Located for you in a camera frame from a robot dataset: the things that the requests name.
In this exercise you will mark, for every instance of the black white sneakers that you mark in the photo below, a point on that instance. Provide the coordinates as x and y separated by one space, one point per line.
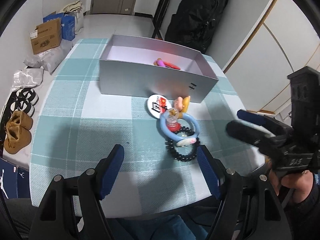
26 99

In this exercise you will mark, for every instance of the black backpack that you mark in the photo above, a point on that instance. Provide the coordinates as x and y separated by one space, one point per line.
195 22

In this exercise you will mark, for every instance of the brown suede boots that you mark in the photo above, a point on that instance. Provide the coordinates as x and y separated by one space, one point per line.
18 133

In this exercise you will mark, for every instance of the silver plastic parcel bag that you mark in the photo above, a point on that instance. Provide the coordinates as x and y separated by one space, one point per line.
27 78

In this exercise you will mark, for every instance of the white red round badge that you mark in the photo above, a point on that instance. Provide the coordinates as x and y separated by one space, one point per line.
157 105

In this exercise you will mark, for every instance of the blue Jordan shoe box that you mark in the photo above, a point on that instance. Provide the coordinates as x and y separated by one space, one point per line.
14 181

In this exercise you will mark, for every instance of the teal plaid tablecloth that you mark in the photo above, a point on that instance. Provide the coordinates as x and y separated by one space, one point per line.
77 126

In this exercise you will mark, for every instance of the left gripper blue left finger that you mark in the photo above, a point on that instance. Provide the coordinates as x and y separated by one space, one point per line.
108 170

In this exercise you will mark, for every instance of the black metal stand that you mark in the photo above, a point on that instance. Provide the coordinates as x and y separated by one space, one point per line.
159 17

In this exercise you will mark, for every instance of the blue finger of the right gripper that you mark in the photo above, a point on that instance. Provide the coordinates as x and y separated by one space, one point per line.
247 134
253 118

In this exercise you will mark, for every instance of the person's right hand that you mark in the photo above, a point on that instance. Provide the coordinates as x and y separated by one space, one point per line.
302 183

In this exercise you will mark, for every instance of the pink yellow cartoon figurine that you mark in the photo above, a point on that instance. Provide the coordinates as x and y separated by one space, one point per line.
180 106

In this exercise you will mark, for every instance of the beige tote bag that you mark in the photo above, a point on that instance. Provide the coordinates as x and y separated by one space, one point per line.
75 9

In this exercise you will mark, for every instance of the red hair clip charm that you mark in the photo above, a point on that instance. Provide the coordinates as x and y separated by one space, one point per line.
172 123

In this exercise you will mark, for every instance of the brown cardboard box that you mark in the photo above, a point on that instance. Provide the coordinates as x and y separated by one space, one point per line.
46 36

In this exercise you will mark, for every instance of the grey plastic parcel bag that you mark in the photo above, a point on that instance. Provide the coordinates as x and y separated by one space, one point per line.
50 59

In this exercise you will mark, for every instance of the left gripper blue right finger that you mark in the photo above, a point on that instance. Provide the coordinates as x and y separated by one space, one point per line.
210 170

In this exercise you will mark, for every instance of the red China flag badge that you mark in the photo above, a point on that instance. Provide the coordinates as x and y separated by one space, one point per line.
170 65

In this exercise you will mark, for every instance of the grey open storage box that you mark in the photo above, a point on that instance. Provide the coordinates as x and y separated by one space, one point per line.
133 66

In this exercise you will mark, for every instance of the blue cardboard box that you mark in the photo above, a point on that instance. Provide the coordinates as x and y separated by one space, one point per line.
67 25

